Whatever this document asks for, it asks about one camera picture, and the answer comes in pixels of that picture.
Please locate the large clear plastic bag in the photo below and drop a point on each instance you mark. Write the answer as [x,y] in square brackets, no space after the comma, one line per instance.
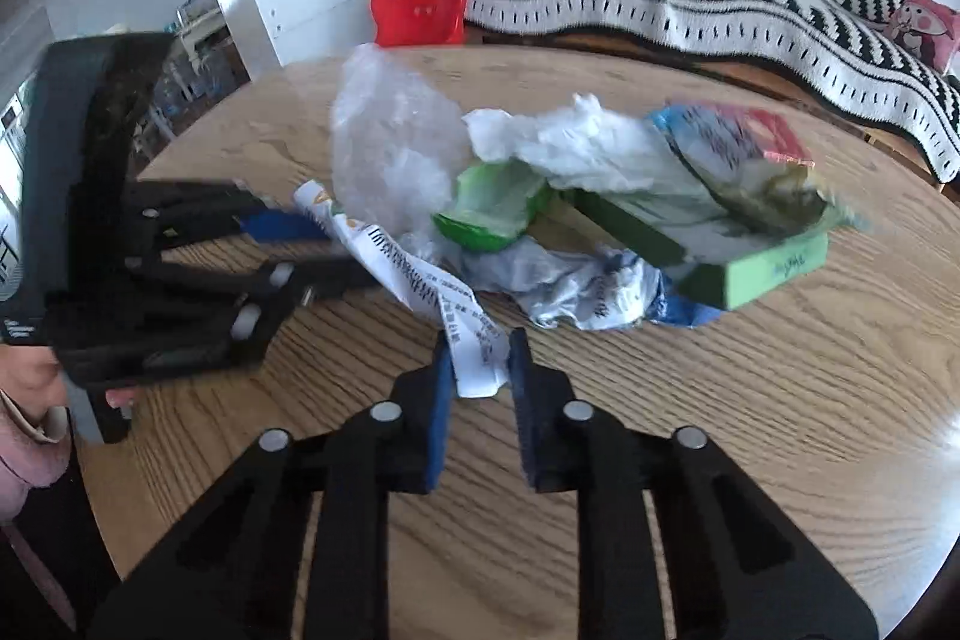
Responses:
[397,153]

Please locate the flat green box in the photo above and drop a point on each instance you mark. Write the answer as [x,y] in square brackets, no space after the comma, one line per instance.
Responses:
[750,276]

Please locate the person's left forearm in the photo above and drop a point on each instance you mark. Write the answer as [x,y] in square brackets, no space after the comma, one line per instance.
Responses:
[30,452]

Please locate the white plastic bag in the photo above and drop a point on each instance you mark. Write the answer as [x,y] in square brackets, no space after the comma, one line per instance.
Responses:
[585,149]

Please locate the crumpled silver printed wrapper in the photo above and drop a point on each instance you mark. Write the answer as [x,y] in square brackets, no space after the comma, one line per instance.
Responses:
[570,287]

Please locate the person's left hand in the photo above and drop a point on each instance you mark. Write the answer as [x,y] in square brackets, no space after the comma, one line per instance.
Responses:
[30,377]

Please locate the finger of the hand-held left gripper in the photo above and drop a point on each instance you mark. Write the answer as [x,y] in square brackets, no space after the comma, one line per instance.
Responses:
[285,227]
[225,325]

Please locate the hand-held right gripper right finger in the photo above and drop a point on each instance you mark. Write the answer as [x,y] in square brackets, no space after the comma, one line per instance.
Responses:
[525,400]

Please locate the colourful snack packet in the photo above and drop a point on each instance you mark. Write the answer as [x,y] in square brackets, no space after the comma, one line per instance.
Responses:
[742,160]

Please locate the small green carton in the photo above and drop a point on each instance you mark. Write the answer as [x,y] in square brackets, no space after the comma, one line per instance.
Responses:
[487,205]

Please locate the pink cartoon pillow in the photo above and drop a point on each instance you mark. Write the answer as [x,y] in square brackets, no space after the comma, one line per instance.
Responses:
[926,33]

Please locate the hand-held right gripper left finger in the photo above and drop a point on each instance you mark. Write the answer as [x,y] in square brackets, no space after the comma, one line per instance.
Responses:
[442,400]

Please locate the long white printed wrapper strip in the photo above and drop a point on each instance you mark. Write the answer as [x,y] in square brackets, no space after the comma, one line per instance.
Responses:
[420,287]

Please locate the cluttered storage rack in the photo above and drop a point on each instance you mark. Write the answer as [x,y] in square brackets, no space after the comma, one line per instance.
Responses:
[199,55]

